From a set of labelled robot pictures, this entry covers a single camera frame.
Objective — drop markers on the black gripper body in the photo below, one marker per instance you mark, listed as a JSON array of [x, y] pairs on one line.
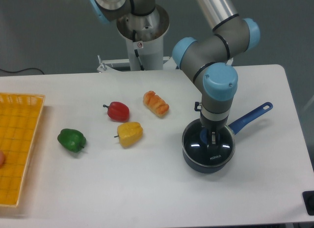
[[211, 125]]

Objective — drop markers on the glass lid blue knob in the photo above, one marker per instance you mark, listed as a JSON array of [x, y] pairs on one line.
[[195, 147]]

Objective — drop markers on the dark blue saucepan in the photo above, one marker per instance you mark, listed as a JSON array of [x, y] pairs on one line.
[[240, 123]]

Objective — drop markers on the yellow bell pepper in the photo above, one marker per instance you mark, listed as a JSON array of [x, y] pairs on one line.
[[129, 133]]

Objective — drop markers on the green bell pepper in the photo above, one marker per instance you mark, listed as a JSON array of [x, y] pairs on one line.
[[72, 140]]

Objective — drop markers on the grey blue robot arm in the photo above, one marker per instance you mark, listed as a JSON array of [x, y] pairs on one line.
[[204, 63]]

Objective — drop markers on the orange bread loaf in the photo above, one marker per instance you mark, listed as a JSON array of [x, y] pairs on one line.
[[155, 104]]

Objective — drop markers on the red bell pepper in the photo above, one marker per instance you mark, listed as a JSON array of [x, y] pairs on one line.
[[118, 111]]

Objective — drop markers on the black device table corner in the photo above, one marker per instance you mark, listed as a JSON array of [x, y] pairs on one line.
[[308, 198]]

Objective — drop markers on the yellow woven basket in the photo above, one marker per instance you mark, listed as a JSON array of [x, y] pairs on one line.
[[19, 117]]

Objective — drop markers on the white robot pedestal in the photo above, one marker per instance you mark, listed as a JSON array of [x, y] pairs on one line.
[[144, 38]]

